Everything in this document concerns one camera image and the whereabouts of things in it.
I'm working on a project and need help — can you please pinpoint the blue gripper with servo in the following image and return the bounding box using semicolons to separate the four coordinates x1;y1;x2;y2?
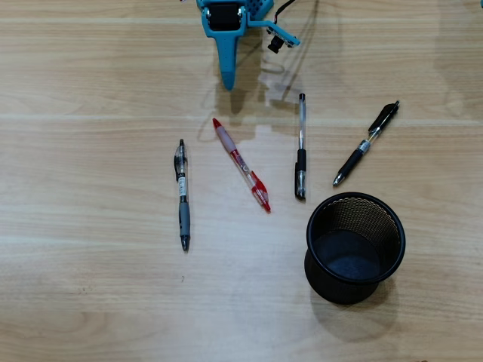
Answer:
195;0;275;92

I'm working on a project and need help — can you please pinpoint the red clear pen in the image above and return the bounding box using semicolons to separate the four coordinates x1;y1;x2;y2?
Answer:
211;117;272;213

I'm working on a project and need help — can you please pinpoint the clear pen with black cap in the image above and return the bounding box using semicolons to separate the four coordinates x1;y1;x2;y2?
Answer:
294;93;307;201

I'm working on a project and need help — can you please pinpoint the black retractable pen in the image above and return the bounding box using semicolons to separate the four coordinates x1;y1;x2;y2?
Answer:
332;100;401;187

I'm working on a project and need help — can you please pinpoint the grey grip clear pen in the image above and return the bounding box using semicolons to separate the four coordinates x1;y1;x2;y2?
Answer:
174;139;192;253

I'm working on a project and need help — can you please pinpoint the black mesh pen holder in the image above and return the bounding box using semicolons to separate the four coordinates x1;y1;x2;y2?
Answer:
303;192;407;305

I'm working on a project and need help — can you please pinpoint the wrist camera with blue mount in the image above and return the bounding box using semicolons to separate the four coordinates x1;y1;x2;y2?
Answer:
248;18;302;54

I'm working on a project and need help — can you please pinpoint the black camera cable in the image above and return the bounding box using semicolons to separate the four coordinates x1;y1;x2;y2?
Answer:
273;0;297;22

